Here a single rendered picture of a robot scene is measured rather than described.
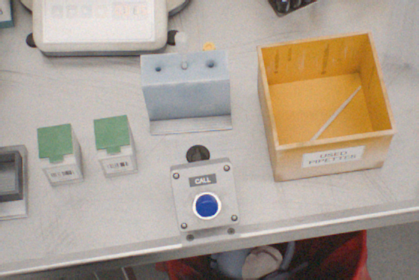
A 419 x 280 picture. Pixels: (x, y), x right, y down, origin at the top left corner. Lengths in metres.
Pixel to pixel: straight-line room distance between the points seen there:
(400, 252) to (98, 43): 1.05
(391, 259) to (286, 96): 0.92
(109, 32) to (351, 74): 0.30
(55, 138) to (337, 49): 0.34
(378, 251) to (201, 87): 1.02
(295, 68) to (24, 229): 0.37
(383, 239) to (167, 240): 1.00
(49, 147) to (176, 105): 0.16
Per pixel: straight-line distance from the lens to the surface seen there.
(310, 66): 1.05
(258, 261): 1.67
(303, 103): 1.06
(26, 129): 1.09
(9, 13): 1.15
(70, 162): 1.00
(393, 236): 1.95
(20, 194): 1.03
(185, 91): 0.99
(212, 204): 0.94
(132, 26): 1.09
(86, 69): 1.11
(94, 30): 1.09
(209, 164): 0.95
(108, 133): 0.99
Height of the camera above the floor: 1.82
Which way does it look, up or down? 65 degrees down
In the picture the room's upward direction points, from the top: 5 degrees counter-clockwise
